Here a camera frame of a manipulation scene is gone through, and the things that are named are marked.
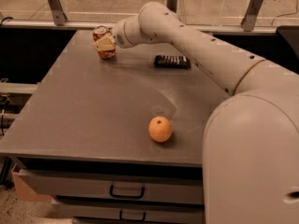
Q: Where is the orange fruit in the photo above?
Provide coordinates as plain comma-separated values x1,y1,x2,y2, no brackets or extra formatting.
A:
149,117,173,143

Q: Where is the left metal rail bracket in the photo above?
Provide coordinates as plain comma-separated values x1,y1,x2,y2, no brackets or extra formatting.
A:
48,0,67,26

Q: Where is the grey lower drawer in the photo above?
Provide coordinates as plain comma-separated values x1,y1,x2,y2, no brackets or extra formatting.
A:
53,200,205,224

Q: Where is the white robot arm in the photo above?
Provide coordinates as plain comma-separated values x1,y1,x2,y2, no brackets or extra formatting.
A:
94,2,299,224

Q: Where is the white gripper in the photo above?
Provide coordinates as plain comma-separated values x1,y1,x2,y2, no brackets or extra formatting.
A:
93,20,129,51

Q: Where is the grey drawer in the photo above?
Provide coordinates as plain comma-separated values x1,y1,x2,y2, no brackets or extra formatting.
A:
19,169,204,204
53,200,205,224

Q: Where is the grey upper drawer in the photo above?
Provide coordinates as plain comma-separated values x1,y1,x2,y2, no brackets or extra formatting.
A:
19,169,204,204

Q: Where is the black upper drawer handle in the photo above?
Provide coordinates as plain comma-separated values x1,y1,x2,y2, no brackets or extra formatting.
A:
109,185,145,200

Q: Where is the black chocolate bar packet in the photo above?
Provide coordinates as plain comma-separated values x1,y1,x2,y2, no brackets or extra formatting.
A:
154,55,191,69

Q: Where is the red coke can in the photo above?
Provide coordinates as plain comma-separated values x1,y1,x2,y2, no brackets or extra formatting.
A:
93,26,116,60

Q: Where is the black lower drawer handle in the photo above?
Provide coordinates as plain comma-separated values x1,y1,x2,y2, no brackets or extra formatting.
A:
119,211,147,221

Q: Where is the black drawer handle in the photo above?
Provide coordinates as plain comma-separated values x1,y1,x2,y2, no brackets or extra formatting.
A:
109,185,145,200
119,211,147,221

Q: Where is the right metal rail bracket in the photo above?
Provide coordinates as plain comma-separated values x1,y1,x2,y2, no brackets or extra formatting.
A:
241,0,263,32

